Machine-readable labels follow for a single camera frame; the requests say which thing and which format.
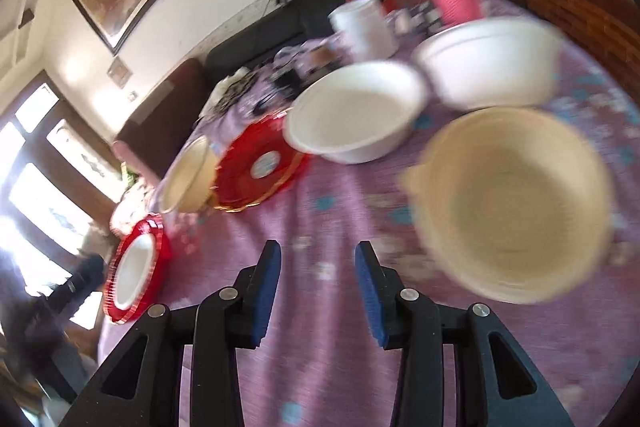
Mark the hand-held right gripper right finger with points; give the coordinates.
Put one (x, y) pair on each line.
(370, 292)

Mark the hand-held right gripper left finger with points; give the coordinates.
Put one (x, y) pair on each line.
(267, 287)

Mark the white plastic bowl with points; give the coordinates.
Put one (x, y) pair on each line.
(355, 107)
(490, 57)
(134, 272)

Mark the red plate with gold rim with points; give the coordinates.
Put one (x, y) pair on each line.
(161, 257)
(240, 172)

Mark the cream plastic bowl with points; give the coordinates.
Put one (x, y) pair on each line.
(515, 207)
(187, 177)

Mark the purple floral tablecloth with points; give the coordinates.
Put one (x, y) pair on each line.
(325, 217)

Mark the zebra print stool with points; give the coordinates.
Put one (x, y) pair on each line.
(127, 212)

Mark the wooden glazed door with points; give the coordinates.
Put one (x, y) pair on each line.
(30, 207)

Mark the brown armchair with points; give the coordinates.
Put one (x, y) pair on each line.
(165, 112)

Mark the black leather sofa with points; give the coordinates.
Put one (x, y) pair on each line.
(260, 37)

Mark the white plastic jar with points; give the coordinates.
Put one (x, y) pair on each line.
(362, 29)

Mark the wooden cabinet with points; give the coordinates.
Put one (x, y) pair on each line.
(565, 2)

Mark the small wall plaque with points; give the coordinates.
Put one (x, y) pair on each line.
(119, 72)

